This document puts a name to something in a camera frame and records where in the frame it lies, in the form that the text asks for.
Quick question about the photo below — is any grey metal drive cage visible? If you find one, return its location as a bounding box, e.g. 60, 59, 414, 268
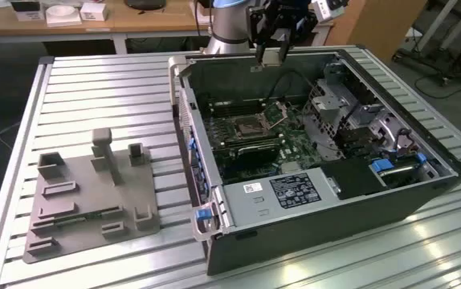
304, 61, 380, 162

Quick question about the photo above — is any green RAM stick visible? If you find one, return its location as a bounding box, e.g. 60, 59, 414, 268
53, 210, 104, 226

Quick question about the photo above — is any CPU socket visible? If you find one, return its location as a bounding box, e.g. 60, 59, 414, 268
233, 115, 272, 140

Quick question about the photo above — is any silver chipset heat sink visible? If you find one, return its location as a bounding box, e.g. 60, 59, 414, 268
282, 161, 302, 175

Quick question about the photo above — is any white round holder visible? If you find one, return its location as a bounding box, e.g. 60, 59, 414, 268
44, 5, 84, 28

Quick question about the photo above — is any black internal cable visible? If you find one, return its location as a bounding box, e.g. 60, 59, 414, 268
266, 69, 310, 101

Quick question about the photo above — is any white wheeled equipment stand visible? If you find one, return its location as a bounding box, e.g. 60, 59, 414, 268
390, 0, 461, 88

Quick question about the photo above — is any black graphics card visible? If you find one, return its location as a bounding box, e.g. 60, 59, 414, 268
229, 143, 278, 170

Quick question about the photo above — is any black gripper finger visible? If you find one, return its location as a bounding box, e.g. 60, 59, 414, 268
253, 42, 268, 66
280, 33, 292, 60

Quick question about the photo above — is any grey parts rack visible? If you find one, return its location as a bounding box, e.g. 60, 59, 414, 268
21, 128, 162, 265

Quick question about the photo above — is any red black wire bundle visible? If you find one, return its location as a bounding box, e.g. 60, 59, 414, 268
390, 128, 419, 157

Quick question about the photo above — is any green motherboard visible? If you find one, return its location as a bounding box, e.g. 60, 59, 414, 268
201, 101, 322, 185

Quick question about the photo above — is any black and white box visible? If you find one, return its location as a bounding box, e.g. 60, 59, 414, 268
10, 0, 42, 22

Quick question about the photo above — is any silver green CPU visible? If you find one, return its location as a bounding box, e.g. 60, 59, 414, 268
260, 53, 284, 67

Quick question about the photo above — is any black RAM slot bank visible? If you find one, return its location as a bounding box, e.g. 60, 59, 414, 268
208, 101, 264, 119
216, 135, 282, 151

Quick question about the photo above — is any wooden cabinet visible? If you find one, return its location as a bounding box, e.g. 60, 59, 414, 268
345, 0, 430, 64

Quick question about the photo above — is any wooden desk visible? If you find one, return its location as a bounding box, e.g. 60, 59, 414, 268
0, 0, 336, 55

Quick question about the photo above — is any black disk bay housing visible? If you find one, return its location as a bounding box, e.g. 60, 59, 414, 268
321, 158, 389, 201

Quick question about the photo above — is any white square box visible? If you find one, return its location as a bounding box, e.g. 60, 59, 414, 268
80, 2, 109, 22

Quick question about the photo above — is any black open PC case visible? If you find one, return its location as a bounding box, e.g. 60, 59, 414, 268
168, 45, 461, 276

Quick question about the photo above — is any black round object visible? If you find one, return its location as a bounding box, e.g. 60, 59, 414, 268
124, 0, 166, 9

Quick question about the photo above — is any grey power supply unit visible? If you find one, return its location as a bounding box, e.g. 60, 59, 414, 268
220, 167, 342, 228

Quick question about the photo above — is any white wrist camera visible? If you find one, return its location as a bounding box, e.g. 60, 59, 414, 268
310, 0, 346, 23

